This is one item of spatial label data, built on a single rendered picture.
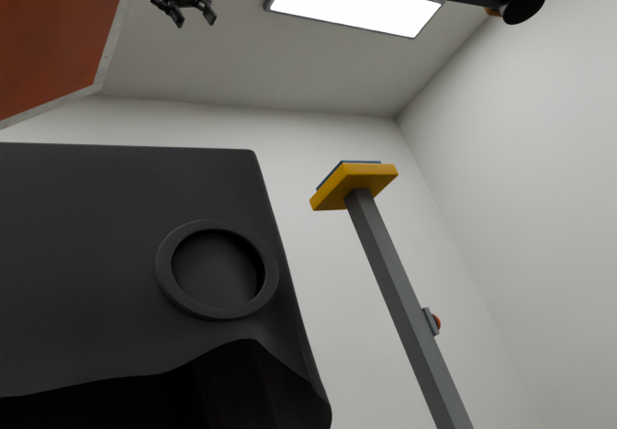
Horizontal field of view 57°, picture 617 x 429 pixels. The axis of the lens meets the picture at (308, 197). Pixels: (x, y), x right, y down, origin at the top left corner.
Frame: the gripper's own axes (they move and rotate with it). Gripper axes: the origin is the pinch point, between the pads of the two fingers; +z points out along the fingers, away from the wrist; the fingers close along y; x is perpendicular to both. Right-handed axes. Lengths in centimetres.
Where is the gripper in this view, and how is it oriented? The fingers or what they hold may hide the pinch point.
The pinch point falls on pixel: (196, 19)
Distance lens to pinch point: 143.0
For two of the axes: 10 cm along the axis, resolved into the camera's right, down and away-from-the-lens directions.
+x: -4.8, 5.3, 7.0
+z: 5.5, 8.0, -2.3
